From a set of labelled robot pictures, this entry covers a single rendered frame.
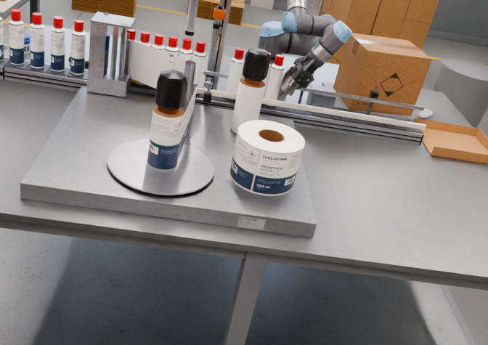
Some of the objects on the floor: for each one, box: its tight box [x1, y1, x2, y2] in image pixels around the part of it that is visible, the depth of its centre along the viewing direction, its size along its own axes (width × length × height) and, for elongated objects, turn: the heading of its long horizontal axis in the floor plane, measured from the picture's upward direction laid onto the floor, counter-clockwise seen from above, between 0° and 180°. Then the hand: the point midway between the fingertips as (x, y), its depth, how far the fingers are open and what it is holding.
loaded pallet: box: [320, 0, 440, 65], centre depth 570 cm, size 120×83×89 cm
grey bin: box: [433, 59, 488, 129], centre depth 429 cm, size 46×46×62 cm
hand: (281, 92), depth 215 cm, fingers closed, pressing on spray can
